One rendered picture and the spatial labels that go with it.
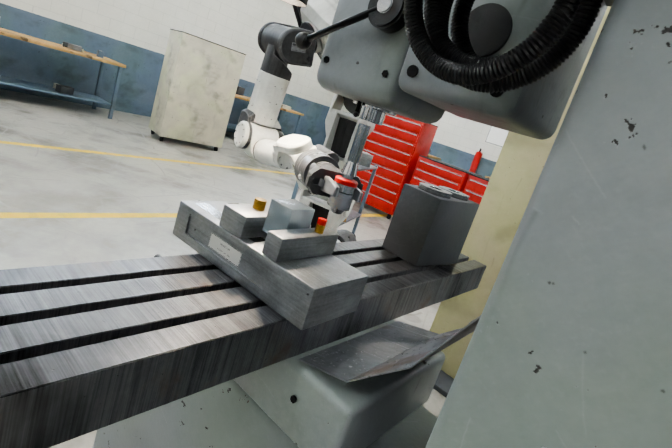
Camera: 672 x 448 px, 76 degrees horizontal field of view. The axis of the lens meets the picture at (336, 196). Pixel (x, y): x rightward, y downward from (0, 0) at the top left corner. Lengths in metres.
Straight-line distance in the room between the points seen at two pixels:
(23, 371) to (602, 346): 0.53
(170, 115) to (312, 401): 6.31
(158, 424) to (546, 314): 0.88
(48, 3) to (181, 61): 2.36
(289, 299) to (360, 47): 0.42
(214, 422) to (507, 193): 1.95
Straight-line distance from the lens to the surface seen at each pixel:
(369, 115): 0.81
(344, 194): 0.84
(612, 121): 0.46
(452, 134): 10.67
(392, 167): 6.13
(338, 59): 0.78
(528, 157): 2.49
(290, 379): 0.75
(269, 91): 1.25
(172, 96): 6.82
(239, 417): 0.89
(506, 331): 0.48
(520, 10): 0.63
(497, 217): 2.51
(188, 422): 1.03
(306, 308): 0.65
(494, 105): 0.60
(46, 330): 0.58
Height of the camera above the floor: 1.29
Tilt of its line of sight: 11 degrees down
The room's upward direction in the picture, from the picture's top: 18 degrees clockwise
